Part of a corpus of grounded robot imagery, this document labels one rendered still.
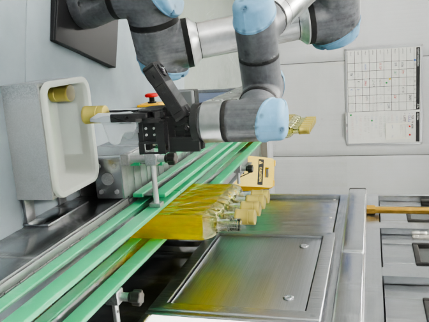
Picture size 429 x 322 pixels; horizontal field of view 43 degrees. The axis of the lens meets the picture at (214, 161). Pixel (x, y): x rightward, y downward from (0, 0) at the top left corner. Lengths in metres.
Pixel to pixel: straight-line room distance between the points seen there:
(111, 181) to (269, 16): 0.51
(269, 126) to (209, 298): 0.41
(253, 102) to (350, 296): 0.45
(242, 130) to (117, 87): 0.65
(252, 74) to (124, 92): 0.64
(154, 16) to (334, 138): 6.05
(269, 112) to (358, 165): 6.33
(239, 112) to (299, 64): 6.19
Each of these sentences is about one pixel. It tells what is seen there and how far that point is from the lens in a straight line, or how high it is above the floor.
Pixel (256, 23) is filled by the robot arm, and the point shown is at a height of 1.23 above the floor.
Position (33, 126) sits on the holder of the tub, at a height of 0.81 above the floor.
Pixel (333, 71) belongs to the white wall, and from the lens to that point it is 7.09.
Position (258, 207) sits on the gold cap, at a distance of 1.27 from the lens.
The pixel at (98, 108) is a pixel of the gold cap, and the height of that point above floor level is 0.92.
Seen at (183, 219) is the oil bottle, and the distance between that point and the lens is 1.18.
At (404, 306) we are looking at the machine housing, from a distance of 1.22.
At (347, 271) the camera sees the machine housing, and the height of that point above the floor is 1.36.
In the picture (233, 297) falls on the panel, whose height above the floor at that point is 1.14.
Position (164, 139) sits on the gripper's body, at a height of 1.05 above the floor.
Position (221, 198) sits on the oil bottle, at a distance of 1.28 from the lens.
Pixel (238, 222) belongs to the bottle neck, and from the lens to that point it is 1.17.
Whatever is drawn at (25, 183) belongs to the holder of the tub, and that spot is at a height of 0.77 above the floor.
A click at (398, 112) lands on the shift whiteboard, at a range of 7.12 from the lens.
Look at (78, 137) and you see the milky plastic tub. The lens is 1.21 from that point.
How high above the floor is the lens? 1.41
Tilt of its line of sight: 16 degrees down
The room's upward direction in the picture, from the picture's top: 89 degrees clockwise
